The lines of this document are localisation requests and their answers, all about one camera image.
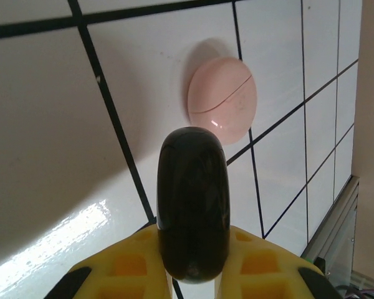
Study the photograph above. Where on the black earbud charging case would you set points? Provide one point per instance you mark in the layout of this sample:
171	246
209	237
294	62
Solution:
193	202

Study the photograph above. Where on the pink earbud charging case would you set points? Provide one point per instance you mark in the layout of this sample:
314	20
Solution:
221	99

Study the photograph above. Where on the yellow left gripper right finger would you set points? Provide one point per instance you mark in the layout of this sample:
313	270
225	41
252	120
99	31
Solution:
230	280

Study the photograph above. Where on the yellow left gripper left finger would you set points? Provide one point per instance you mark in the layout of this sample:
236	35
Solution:
96	280

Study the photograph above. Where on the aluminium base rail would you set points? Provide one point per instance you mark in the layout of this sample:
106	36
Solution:
336	224

